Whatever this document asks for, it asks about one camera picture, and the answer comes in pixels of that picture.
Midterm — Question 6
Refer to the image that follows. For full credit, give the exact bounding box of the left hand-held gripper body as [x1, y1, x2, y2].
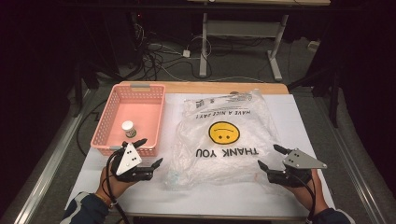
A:
[110, 141, 155, 183]

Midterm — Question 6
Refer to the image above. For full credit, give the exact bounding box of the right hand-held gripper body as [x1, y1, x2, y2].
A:
[266, 147, 328, 189]

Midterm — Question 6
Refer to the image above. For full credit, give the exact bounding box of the white-capped small bottle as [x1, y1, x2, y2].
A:
[121, 119, 137, 139]

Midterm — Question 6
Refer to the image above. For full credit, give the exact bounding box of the pink plastic basket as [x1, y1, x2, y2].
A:
[90, 83, 166, 158]

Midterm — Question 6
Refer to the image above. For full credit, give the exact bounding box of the clear smiley plastic bag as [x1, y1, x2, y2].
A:
[163, 89, 283, 191]

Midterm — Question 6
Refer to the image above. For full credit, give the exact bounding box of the person's left hand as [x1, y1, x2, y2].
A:
[95, 165, 138, 206]

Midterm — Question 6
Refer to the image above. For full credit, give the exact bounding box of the person's right hand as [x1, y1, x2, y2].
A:
[284, 169, 330, 216]

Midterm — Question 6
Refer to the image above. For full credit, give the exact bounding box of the white paper sheet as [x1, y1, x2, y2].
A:
[64, 92, 336, 219]

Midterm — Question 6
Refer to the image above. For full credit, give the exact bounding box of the black stand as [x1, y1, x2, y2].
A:
[287, 66, 341, 129]
[72, 60, 126, 119]

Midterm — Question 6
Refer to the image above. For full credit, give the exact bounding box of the white-legged desk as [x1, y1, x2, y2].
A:
[186, 0, 332, 83]

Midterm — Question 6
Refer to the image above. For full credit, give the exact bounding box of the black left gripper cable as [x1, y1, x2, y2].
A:
[105, 148, 131, 224]

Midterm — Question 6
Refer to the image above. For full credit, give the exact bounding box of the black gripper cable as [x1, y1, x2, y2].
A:
[105, 148, 131, 224]
[290, 172, 318, 224]

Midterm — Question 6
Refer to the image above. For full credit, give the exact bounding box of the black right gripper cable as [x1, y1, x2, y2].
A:
[290, 172, 318, 224]

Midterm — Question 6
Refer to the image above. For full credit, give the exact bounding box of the metal floor rail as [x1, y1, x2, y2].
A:
[12, 89, 95, 224]
[313, 92, 388, 224]

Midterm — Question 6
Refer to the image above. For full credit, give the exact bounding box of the black floor cable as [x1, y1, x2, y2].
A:
[76, 98, 108, 157]

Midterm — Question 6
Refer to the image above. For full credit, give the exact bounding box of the bundle of floor cables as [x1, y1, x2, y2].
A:
[132, 22, 214, 82]

